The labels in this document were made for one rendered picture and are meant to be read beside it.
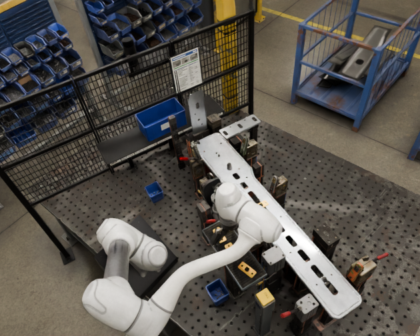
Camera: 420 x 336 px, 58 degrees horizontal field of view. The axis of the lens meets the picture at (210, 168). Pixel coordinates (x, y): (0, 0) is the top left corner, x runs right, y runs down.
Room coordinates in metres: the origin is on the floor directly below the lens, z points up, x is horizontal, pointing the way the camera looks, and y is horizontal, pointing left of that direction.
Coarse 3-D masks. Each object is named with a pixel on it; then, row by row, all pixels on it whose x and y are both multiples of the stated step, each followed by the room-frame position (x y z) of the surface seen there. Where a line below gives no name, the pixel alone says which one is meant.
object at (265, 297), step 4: (260, 292) 0.65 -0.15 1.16; (264, 292) 0.64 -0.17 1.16; (268, 292) 0.64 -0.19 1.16; (256, 296) 0.63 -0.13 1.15; (260, 296) 0.63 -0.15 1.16; (264, 296) 0.63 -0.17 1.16; (268, 296) 0.62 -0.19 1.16; (272, 296) 0.62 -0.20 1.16; (260, 300) 0.61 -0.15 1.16; (264, 300) 0.61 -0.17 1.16; (268, 300) 0.61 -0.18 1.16; (272, 300) 0.61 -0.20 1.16; (264, 304) 0.59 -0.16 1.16
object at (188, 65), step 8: (192, 48) 2.19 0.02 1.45; (176, 56) 2.14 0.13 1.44; (184, 56) 2.17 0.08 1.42; (192, 56) 2.19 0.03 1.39; (200, 56) 2.22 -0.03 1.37; (176, 64) 2.14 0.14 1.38; (184, 64) 2.16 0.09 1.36; (192, 64) 2.19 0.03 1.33; (200, 64) 2.21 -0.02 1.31; (184, 72) 2.16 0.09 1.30; (192, 72) 2.18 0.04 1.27; (200, 72) 2.21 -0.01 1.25; (184, 80) 2.16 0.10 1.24; (192, 80) 2.18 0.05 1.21; (200, 80) 2.21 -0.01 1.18; (176, 88) 2.13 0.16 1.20; (184, 88) 2.15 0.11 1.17
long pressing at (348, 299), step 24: (216, 144) 1.74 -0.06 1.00; (216, 168) 1.53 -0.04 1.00; (240, 168) 1.51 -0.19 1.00; (264, 192) 1.30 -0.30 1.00; (288, 216) 1.12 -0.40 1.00; (288, 264) 0.84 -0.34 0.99; (312, 264) 0.82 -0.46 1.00; (312, 288) 0.70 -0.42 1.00; (336, 288) 0.68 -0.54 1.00; (336, 312) 0.57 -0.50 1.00
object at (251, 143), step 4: (252, 140) 1.69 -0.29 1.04; (248, 144) 1.67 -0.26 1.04; (252, 144) 1.66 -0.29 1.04; (256, 144) 1.66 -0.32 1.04; (248, 148) 1.63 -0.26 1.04; (252, 148) 1.65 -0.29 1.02; (256, 148) 1.66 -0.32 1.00; (248, 152) 1.63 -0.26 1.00; (252, 152) 1.65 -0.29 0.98; (256, 152) 1.66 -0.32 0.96; (244, 156) 1.65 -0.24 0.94; (248, 156) 1.63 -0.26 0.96; (252, 156) 1.65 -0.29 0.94; (256, 156) 1.66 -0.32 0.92; (248, 160) 1.63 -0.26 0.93; (252, 160) 1.66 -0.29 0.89; (256, 160) 1.68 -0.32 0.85; (252, 164) 1.66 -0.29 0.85
